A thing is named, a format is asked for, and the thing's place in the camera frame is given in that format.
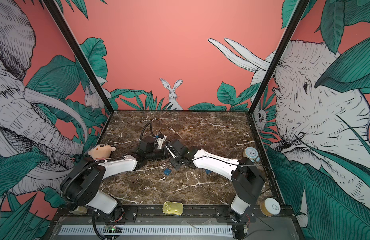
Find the small circuit board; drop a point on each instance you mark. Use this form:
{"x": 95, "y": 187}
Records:
{"x": 112, "y": 230}

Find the plush doll toy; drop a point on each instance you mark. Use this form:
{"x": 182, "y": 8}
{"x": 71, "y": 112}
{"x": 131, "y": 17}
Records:
{"x": 101, "y": 152}

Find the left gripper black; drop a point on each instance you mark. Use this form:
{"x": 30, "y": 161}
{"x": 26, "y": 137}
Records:
{"x": 164, "y": 153}

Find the small alarm clock teal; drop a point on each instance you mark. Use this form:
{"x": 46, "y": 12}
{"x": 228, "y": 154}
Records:
{"x": 252, "y": 154}

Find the white vented strip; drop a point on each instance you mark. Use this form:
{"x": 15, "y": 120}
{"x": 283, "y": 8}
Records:
{"x": 156, "y": 230}

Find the black mounting rail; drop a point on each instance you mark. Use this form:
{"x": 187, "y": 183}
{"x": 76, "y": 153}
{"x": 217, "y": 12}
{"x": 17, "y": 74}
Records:
{"x": 221, "y": 213}

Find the black frame post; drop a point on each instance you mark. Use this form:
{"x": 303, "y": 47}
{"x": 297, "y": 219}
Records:
{"x": 290, "y": 29}
{"x": 60, "y": 21}

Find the tape roll beige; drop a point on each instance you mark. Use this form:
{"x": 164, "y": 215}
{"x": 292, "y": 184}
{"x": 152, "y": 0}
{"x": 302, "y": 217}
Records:
{"x": 270, "y": 207}

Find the yellow tin can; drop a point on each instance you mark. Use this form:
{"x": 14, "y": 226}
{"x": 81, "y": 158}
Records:
{"x": 173, "y": 208}

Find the left black frame post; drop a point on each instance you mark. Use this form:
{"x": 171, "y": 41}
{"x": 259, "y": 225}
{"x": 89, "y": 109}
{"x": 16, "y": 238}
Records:
{"x": 60, "y": 21}

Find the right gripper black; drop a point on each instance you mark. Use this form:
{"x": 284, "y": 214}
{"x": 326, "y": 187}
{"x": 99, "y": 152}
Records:
{"x": 172, "y": 161}

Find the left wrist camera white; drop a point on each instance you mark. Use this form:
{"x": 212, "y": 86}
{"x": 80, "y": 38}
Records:
{"x": 161, "y": 139}

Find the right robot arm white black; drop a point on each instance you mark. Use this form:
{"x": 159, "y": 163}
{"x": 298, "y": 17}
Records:
{"x": 246, "y": 178}

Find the right black frame post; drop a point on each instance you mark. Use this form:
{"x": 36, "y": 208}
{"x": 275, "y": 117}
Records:
{"x": 290, "y": 29}

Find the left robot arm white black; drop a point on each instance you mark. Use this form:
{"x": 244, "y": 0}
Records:
{"x": 82, "y": 185}

